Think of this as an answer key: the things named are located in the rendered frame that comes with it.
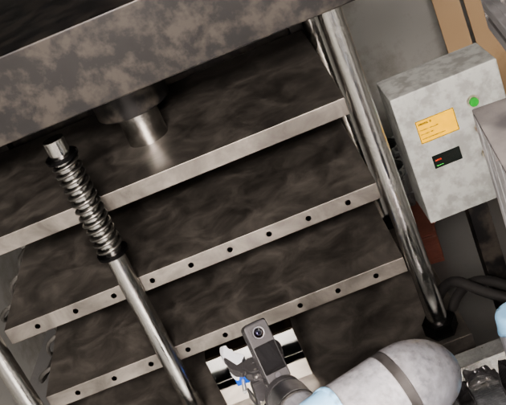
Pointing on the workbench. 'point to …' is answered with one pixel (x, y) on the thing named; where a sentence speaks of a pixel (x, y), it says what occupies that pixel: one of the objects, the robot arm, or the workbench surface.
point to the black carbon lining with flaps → (491, 374)
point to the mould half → (487, 382)
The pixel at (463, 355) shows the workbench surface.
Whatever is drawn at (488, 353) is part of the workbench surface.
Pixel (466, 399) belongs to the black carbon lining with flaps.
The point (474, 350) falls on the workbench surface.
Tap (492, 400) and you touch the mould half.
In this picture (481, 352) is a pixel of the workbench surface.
